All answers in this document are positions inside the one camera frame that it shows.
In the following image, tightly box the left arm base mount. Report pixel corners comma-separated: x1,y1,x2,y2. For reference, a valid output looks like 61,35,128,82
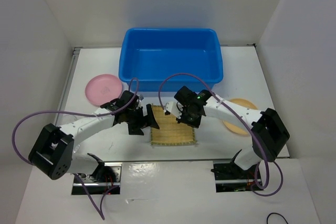
78,162,122,195

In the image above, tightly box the orange plastic plate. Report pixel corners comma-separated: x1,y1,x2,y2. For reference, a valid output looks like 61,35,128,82
223,98,258,136

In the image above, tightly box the bamboo placemat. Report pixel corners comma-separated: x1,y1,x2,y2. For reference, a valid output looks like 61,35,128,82
151,105,196,146

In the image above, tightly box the pink plastic plate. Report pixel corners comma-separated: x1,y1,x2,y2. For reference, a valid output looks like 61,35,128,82
85,74,123,106

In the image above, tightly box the blue plastic bin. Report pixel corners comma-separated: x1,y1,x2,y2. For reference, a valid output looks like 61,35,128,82
119,28,224,92

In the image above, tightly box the purple cable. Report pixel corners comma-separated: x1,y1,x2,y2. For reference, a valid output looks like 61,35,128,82
12,77,140,220
159,72,284,196

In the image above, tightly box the black cable on floor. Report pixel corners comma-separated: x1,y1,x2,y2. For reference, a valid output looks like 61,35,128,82
266,212,289,224

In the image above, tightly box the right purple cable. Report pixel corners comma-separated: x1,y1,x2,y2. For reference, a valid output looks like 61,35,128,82
159,72,284,196

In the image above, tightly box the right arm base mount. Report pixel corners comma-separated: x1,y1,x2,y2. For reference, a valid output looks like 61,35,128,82
211,161,262,193

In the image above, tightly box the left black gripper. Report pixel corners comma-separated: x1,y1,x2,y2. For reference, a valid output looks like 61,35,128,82
124,103,159,135

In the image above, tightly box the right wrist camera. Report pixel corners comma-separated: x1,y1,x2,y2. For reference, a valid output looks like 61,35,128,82
164,101,182,118

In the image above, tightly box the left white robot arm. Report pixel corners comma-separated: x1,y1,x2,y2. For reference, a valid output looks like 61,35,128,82
28,90,160,182

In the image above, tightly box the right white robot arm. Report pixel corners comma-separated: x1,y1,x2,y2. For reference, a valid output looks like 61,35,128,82
165,86,290,178

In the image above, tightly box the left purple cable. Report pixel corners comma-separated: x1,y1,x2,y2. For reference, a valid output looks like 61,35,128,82
12,77,140,220

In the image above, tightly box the clear plastic cup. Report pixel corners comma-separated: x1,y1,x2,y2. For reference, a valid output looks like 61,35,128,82
58,114,77,125

